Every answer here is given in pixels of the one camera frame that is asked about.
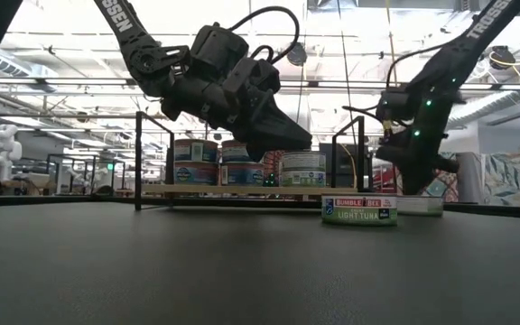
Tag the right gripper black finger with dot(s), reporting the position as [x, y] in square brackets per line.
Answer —
[395, 158]
[442, 166]

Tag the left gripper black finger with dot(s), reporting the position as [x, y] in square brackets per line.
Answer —
[287, 131]
[264, 144]

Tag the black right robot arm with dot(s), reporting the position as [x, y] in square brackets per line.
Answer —
[467, 40]

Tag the wooden shelf board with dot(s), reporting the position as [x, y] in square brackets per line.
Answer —
[197, 189]

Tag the colourful patchwork quilt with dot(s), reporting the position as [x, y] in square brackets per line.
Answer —
[445, 189]

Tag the pale blue white fabric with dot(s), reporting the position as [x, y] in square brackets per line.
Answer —
[499, 178]

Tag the black metal shelf bracket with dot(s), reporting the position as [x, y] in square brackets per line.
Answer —
[138, 144]
[361, 171]

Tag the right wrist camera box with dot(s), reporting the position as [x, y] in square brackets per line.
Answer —
[395, 106]

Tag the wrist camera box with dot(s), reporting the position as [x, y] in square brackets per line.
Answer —
[219, 47]
[395, 106]

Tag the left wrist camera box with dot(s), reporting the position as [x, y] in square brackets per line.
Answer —
[219, 47]

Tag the black aluminium table frame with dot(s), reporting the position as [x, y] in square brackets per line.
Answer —
[61, 199]

